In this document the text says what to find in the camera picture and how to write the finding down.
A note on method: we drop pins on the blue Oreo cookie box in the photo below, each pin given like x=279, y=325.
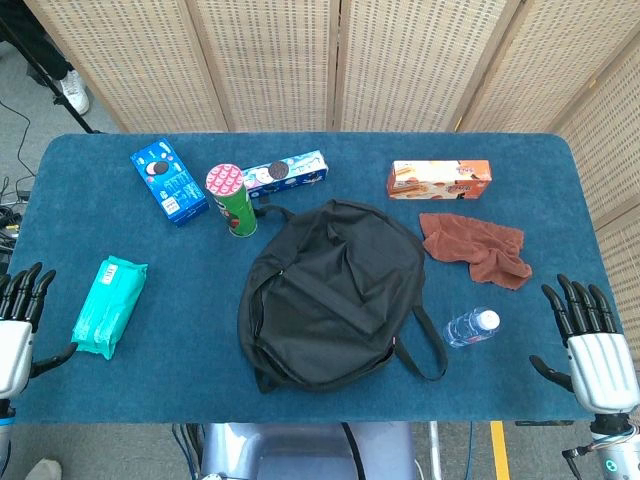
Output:
x=170, y=182

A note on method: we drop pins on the green Pringles can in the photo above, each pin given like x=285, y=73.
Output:
x=235, y=205

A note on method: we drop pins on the blue-grey robot torso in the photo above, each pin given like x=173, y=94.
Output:
x=300, y=452

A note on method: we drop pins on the long blue white Oreo box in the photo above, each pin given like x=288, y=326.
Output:
x=295, y=172

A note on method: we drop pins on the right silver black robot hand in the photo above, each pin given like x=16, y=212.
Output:
x=602, y=365

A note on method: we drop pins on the teal snack packet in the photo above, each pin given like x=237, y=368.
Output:
x=107, y=307

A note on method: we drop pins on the wicker folding screen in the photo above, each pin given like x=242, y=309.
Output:
x=280, y=65

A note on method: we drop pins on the brown towel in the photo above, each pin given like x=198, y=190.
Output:
x=475, y=247

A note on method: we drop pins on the grey shoe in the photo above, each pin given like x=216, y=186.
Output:
x=44, y=471

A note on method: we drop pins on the orange biscuit box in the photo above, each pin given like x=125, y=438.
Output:
x=440, y=179

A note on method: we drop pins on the black fabric backpack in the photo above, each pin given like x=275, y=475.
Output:
x=330, y=290

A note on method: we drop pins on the white table leg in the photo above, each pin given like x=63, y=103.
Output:
x=436, y=450

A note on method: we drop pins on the clear plastic water bottle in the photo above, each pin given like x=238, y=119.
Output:
x=467, y=329

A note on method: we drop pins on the black tripod stand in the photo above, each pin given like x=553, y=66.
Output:
x=45, y=75

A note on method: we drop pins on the blue table cover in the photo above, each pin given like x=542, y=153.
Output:
x=175, y=360

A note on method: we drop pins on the black trouser leg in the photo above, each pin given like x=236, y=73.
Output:
x=30, y=35

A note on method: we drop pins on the white shoe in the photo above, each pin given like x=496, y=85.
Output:
x=75, y=92

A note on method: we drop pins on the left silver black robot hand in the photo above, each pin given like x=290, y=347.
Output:
x=15, y=350

